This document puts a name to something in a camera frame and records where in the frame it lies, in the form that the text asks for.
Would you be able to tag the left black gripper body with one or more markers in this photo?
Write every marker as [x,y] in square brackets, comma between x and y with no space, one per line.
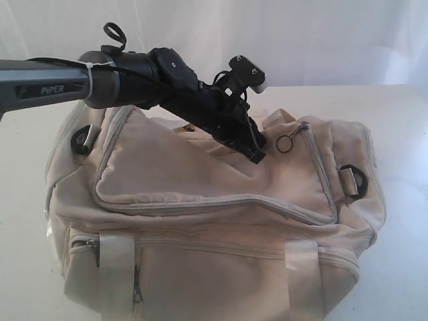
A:
[206,110]

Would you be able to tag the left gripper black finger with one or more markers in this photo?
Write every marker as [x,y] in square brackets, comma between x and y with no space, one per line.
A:
[247,139]

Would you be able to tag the beige fabric duffel bag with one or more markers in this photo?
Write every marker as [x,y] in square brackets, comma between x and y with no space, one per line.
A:
[151,219]

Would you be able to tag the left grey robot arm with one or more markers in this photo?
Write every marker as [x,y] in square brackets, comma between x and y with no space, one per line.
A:
[110,78]

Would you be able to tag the white backdrop curtain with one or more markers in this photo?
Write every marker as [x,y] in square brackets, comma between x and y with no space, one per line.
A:
[293,42]

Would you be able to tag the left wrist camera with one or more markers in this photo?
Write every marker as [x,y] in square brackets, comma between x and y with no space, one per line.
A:
[248,73]

